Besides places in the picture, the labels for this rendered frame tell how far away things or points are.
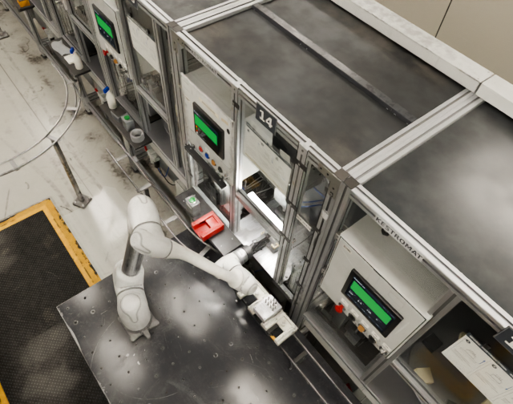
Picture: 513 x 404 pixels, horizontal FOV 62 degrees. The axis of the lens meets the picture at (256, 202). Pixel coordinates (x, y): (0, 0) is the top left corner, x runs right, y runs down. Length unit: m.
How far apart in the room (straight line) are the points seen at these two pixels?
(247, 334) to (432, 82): 1.65
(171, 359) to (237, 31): 1.76
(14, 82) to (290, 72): 4.04
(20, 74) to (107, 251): 2.60
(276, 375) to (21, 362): 1.85
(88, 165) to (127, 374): 2.31
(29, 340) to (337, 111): 2.73
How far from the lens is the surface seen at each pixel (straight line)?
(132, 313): 2.43
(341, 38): 2.16
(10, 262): 3.94
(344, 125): 1.70
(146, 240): 1.95
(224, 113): 1.95
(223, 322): 2.63
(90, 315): 2.77
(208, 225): 2.62
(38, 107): 5.09
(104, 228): 3.86
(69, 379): 3.40
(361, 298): 1.76
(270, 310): 2.40
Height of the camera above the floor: 3.15
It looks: 54 degrees down
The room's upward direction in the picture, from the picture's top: 5 degrees clockwise
